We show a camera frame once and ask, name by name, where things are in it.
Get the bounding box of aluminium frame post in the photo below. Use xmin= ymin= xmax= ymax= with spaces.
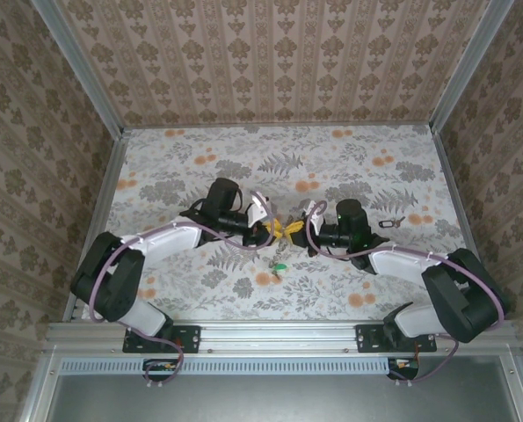
xmin=31 ymin=0 xmax=126 ymax=138
xmin=428 ymin=0 xmax=517 ymax=134

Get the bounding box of aluminium table side rail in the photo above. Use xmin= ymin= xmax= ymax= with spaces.
xmin=430 ymin=125 xmax=477 ymax=256
xmin=65 ymin=129 xmax=133 ymax=326

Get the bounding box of grey metal panel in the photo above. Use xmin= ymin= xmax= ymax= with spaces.
xmin=21 ymin=351 xmax=523 ymax=422

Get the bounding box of black base electronics module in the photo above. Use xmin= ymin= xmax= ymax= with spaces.
xmin=387 ymin=356 xmax=421 ymax=382
xmin=142 ymin=358 xmax=184 ymax=382

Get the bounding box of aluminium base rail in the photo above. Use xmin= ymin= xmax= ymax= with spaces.
xmin=45 ymin=320 xmax=515 ymax=353

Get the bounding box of white slotted cable duct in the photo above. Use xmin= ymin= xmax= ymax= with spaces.
xmin=61 ymin=356 xmax=392 ymax=375

